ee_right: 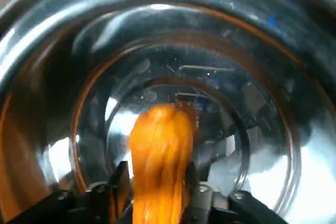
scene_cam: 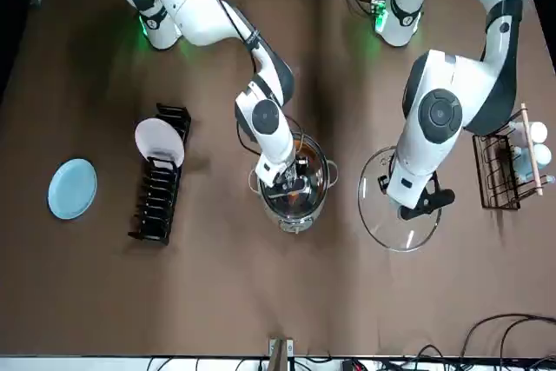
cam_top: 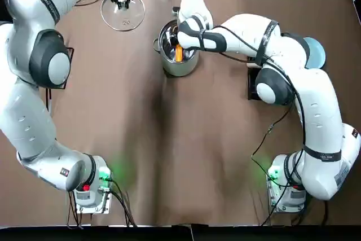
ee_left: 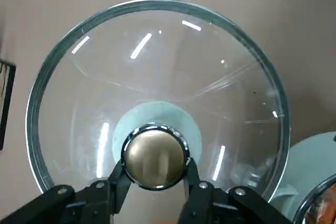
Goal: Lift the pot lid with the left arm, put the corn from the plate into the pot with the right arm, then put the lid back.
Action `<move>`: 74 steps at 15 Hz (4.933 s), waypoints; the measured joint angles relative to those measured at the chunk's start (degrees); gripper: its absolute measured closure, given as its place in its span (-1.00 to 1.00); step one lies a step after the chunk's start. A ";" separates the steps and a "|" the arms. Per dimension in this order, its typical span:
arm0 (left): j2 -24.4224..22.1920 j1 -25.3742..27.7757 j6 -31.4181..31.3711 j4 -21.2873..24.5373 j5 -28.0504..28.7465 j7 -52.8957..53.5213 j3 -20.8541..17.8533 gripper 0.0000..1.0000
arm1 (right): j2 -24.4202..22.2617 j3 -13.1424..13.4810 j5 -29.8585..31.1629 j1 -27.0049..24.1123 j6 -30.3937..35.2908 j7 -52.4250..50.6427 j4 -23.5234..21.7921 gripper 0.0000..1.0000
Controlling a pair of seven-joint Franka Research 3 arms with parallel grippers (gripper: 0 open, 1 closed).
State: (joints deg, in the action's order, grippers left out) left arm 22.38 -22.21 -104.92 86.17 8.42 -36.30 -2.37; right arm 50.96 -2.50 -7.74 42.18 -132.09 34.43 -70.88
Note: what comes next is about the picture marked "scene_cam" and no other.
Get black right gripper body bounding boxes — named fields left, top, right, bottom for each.
left=280, top=154, right=310, bottom=188

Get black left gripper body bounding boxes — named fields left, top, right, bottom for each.
left=399, top=189, right=456, bottom=221

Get glass pot lid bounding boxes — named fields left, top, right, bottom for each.
left=356, top=144, right=444, bottom=253

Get stainless steel pot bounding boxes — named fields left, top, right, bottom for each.
left=248, top=131, right=339, bottom=235

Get white plate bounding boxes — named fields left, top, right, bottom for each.
left=134, top=116, right=186, bottom=168

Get light blue plate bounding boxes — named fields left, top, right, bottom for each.
left=46, top=157, right=98, bottom=221

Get light blue cup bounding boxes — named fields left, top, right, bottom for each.
left=514, top=143, right=553, bottom=175

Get white cup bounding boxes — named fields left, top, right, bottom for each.
left=508, top=120, right=550, bottom=144

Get black dish rack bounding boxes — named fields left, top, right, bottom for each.
left=127, top=103, right=192, bottom=245

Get black wire cup rack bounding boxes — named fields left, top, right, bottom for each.
left=472, top=103, right=546, bottom=211

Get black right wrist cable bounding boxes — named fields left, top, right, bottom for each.
left=190, top=0, right=268, bottom=157

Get black table cable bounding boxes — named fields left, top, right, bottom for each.
left=460, top=312, right=556, bottom=371

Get aluminium camera post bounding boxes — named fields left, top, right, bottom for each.
left=268, top=335, right=295, bottom=371

